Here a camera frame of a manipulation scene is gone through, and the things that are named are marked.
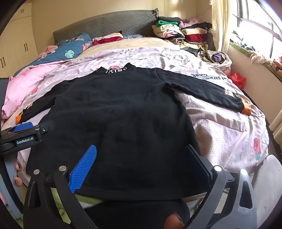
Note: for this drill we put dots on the light green garment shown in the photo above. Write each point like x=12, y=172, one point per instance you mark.
x=88, y=200

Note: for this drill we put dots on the scattered colourful laundry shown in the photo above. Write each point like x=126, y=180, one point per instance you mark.
x=257, y=57

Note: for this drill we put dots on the grey quilted headboard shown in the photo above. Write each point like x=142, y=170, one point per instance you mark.
x=105, y=24

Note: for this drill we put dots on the blue leaf print quilt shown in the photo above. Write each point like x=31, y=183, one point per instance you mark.
x=66, y=48

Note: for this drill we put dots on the red pillow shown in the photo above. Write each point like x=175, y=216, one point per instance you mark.
x=108, y=39

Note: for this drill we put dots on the black sweater with orange cuffs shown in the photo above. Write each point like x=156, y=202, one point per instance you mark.
x=121, y=121

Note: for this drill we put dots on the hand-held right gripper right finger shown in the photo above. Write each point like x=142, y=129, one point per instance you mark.
x=199, y=164

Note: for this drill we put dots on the stack of folded clothes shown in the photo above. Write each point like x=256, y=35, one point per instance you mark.
x=187, y=33

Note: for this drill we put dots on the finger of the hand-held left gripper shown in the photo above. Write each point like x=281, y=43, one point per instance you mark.
x=45, y=127

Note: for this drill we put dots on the cream bed sheet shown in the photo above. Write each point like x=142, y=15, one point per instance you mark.
x=132, y=45

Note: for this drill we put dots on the person's right hand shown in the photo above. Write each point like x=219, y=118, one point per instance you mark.
x=174, y=221

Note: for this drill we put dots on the window with dark frame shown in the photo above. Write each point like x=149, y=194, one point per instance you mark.
x=253, y=19

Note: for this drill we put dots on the pink floral quilt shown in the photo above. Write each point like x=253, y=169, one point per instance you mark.
x=22, y=88

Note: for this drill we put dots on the cream wardrobe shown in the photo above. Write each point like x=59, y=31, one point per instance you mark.
x=15, y=44

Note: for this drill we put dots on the cloth bag with purple garment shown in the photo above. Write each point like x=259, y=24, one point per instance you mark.
x=217, y=58

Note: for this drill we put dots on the lilac strawberry print quilt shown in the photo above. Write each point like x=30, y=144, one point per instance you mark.
x=220, y=132

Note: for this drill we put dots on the blue patterned cloth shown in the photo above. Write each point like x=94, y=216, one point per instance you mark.
x=132, y=36

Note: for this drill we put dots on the red plastic bag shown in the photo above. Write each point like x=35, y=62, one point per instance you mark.
x=238, y=80

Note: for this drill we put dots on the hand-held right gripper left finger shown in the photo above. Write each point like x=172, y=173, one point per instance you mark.
x=83, y=167

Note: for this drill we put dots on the person's left hand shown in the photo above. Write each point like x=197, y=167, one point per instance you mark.
x=17, y=166

